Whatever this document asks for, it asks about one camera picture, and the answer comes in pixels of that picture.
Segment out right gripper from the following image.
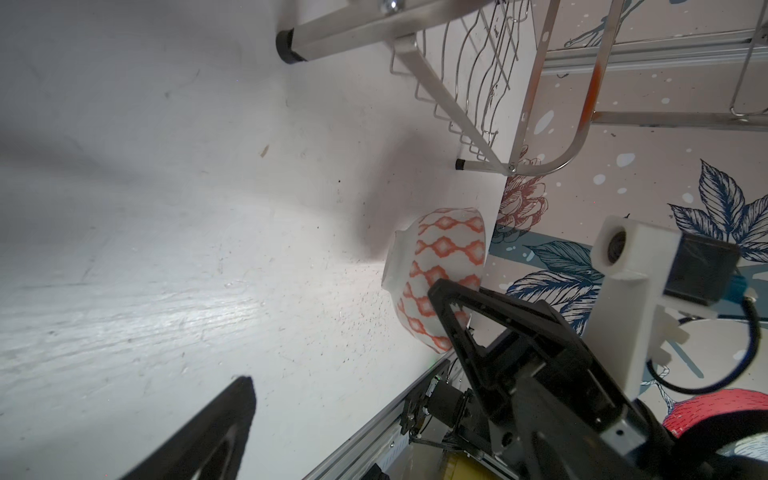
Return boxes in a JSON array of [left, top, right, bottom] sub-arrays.
[[428, 280, 672, 479]]

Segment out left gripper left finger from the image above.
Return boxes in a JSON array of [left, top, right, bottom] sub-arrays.
[[124, 376, 257, 479]]

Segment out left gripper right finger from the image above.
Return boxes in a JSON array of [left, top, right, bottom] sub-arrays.
[[513, 378, 648, 479]]

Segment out steel two-tier dish rack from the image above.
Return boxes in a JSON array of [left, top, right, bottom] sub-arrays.
[[275, 1, 767, 176]]

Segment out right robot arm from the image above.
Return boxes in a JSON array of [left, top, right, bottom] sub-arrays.
[[428, 279, 767, 479]]

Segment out red patterned bowl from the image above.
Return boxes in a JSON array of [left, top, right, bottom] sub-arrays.
[[381, 207, 487, 354]]

